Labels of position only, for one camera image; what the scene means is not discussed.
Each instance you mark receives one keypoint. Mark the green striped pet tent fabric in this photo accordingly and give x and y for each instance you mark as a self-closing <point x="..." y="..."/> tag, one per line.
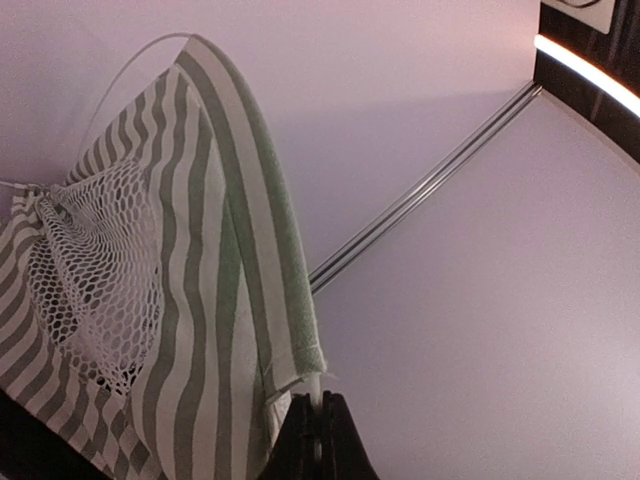
<point x="156" y="310"/>

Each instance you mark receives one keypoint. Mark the right aluminium corner post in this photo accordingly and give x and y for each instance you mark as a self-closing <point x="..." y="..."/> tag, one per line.
<point x="425" y="187"/>

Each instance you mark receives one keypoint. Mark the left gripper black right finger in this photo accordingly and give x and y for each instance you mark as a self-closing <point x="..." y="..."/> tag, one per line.
<point x="343" y="455"/>

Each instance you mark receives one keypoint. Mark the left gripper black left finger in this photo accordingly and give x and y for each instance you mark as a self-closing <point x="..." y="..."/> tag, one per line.
<point x="294" y="454"/>

